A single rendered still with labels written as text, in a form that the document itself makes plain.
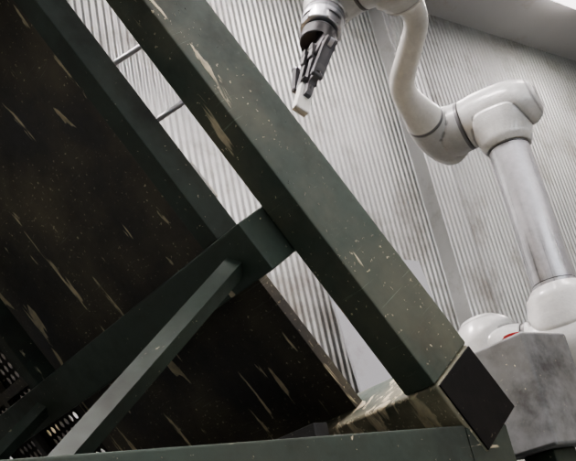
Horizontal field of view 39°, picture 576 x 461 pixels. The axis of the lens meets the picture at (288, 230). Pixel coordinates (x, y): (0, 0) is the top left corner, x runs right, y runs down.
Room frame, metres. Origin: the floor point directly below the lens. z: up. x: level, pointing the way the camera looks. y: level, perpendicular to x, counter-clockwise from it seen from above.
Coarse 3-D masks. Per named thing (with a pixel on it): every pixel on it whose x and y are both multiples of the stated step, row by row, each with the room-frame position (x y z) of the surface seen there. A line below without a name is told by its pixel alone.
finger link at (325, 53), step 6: (330, 36) 1.33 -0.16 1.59; (324, 42) 1.33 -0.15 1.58; (336, 42) 1.34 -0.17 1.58; (324, 48) 1.33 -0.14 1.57; (330, 48) 1.34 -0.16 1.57; (318, 54) 1.33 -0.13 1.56; (324, 54) 1.33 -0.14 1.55; (330, 54) 1.34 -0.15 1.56; (318, 60) 1.33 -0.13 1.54; (324, 60) 1.34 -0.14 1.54; (318, 66) 1.33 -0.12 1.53; (324, 66) 1.34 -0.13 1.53; (312, 72) 1.33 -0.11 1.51; (324, 72) 1.34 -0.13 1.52
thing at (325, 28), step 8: (312, 24) 1.37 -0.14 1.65; (320, 24) 1.36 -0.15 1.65; (328, 24) 1.37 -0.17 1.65; (304, 32) 1.37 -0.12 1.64; (312, 32) 1.36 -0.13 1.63; (320, 32) 1.37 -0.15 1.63; (328, 32) 1.37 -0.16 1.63; (304, 40) 1.38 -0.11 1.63; (312, 40) 1.38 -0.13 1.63; (320, 40) 1.36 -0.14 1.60; (304, 48) 1.41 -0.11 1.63
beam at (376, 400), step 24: (456, 360) 1.16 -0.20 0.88; (384, 384) 1.30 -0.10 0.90; (456, 384) 1.15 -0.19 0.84; (480, 384) 1.18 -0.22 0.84; (360, 408) 1.28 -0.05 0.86; (384, 408) 1.21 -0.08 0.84; (408, 408) 1.18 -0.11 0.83; (432, 408) 1.16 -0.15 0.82; (456, 408) 1.14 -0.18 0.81; (480, 408) 1.17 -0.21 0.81; (504, 408) 1.21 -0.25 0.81; (336, 432) 1.30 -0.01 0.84; (360, 432) 1.27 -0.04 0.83; (480, 432) 1.16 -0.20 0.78
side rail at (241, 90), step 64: (128, 0) 0.89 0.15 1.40; (192, 0) 0.94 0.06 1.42; (192, 64) 0.92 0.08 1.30; (256, 128) 0.98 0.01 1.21; (256, 192) 1.03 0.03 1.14; (320, 192) 1.04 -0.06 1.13; (320, 256) 1.06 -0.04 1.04; (384, 256) 1.10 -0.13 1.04; (384, 320) 1.09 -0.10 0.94; (448, 320) 1.17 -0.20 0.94
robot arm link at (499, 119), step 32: (480, 96) 1.79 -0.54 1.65; (512, 96) 1.76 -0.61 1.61; (480, 128) 1.81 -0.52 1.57; (512, 128) 1.78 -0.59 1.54; (512, 160) 1.80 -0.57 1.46; (512, 192) 1.81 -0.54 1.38; (544, 192) 1.81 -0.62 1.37; (512, 224) 1.84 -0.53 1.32; (544, 224) 1.79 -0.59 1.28; (544, 256) 1.79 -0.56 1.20; (544, 288) 1.78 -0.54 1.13; (544, 320) 1.78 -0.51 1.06
